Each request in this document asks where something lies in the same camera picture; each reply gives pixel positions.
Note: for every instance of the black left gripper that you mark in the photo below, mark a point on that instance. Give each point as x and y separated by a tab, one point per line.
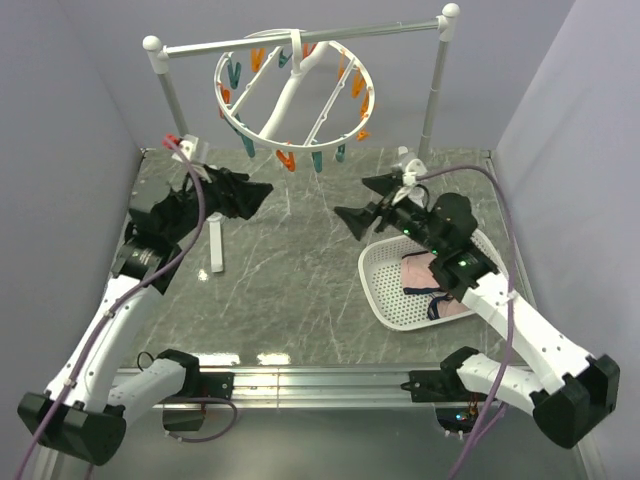
236	196

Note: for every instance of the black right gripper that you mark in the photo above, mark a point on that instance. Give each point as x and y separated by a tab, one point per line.
360	218

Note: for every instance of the orange front clothes peg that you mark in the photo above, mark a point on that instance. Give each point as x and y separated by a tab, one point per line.
287	158

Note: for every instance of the orange clothes peg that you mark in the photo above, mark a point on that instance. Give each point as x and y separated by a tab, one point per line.
287	158
225	104

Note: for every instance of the pink underwear navy trim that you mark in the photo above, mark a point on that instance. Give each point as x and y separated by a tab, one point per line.
417	279

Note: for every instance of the white perforated plastic basket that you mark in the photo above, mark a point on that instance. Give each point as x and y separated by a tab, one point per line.
379	267

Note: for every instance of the white round clip hanger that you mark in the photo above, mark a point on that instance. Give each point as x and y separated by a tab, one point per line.
299	70

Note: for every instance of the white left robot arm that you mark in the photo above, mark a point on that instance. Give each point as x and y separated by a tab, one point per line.
82	413

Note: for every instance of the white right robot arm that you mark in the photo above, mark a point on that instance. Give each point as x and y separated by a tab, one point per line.
567	390

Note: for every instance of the teal left front peg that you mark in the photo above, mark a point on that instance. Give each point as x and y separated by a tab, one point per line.
247	143

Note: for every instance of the teal front right peg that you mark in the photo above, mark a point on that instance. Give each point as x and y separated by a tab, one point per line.
340	153

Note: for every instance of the teal front clothes peg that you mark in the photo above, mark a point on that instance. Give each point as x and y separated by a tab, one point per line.
317	157

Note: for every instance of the teal clothes peg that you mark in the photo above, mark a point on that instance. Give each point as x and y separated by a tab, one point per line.
283	59
317	157

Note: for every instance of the orange right middle peg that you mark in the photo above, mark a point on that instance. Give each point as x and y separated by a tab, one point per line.
365	106

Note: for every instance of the orange left clothes peg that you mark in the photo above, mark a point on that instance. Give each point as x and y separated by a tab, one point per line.
225	104

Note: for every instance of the orange right upper peg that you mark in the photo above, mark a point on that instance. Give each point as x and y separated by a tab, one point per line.
358	84

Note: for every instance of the teal left back peg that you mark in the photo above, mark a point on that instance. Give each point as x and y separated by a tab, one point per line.
234	70

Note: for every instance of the orange right back peg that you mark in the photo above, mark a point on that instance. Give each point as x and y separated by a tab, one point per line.
341	66

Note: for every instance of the orange back left peg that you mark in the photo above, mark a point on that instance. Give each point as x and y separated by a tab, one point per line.
257	58

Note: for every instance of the teal back clothes peg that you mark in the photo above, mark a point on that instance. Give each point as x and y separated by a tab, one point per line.
283	59

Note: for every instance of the orange back centre peg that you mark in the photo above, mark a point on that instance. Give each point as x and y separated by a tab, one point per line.
308	49

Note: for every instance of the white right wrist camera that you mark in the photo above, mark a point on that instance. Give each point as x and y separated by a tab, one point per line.
410	168

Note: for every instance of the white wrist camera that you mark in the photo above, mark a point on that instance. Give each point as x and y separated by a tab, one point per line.
410	168
193	149

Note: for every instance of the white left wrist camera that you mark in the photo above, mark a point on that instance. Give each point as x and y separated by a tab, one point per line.
193	149

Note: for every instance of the aluminium mounting rail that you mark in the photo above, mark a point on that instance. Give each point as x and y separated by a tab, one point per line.
342	387

